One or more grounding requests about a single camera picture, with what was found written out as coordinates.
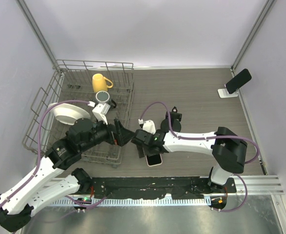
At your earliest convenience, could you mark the black clamp phone stand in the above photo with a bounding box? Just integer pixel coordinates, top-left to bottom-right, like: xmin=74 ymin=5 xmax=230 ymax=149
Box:
xmin=161 ymin=106 xmax=182 ymax=132

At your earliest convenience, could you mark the pink case phone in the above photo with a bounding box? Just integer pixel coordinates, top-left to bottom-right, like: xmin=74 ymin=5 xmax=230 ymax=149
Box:
xmin=145 ymin=154 xmax=163 ymax=167

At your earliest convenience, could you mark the dark teal cup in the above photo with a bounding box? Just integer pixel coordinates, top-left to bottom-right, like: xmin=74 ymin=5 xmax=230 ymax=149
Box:
xmin=95 ymin=91 xmax=117 ymax=109

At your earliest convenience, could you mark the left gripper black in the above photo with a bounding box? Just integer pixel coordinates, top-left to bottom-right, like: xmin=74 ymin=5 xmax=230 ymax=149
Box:
xmin=80 ymin=114 xmax=135 ymax=153

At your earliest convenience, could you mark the yellow mug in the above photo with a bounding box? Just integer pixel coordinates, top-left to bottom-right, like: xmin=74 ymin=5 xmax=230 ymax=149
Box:
xmin=92 ymin=73 xmax=114 ymax=93

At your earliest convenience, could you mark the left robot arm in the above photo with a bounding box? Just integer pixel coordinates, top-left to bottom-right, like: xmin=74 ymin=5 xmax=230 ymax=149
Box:
xmin=0 ymin=118 xmax=135 ymax=232

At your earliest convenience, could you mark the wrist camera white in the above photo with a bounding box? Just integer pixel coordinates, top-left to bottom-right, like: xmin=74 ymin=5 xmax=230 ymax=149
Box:
xmin=138 ymin=119 xmax=156 ymax=134
xmin=92 ymin=102 xmax=110 ymax=125

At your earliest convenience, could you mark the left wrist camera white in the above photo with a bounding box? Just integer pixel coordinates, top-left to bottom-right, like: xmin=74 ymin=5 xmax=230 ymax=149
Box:
xmin=92 ymin=102 xmax=110 ymax=125

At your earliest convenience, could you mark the grey wire dish rack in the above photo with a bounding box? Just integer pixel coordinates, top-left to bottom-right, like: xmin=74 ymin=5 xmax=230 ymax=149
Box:
xmin=22 ymin=59 xmax=134 ymax=154

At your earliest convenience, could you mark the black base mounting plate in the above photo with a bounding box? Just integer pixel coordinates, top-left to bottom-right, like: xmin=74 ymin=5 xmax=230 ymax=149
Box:
xmin=92 ymin=176 xmax=237 ymax=200

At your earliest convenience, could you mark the white slotted cable duct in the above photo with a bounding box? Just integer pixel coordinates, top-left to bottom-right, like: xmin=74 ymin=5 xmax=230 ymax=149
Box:
xmin=49 ymin=194 xmax=211 ymax=207

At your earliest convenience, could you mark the white plate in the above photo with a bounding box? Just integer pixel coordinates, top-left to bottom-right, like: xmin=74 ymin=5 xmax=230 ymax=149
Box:
xmin=50 ymin=103 xmax=91 ymax=125

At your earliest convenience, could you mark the aluminium rail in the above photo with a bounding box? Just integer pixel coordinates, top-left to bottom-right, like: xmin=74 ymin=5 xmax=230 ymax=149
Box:
xmin=233 ymin=175 xmax=285 ymax=195

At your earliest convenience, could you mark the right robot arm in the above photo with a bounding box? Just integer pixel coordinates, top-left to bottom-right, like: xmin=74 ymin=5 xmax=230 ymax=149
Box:
xmin=131 ymin=127 xmax=247 ymax=193

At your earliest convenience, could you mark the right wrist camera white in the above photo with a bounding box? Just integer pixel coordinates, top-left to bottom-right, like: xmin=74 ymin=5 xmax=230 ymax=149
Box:
xmin=138 ymin=119 xmax=156 ymax=134

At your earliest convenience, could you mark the black case phone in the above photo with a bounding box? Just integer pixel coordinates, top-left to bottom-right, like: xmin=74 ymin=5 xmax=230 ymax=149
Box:
xmin=225 ymin=69 xmax=252 ymax=94

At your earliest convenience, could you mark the white phone stand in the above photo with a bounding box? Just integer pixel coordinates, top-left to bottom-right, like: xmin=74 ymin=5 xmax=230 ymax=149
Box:
xmin=217 ymin=85 xmax=239 ymax=98

